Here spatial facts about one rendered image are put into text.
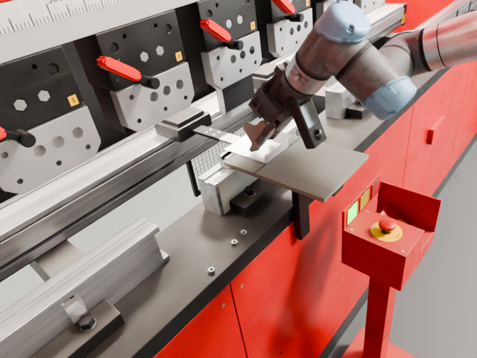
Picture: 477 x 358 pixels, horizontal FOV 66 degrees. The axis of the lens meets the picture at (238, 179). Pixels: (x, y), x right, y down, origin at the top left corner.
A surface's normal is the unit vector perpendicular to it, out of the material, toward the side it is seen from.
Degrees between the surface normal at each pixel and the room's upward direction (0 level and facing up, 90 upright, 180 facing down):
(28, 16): 90
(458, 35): 67
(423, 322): 0
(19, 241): 90
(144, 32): 90
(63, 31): 90
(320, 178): 0
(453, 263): 0
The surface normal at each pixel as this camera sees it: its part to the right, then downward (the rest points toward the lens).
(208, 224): -0.14, -0.82
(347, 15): 0.37, -0.44
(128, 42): 0.74, 0.30
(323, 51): -0.61, 0.55
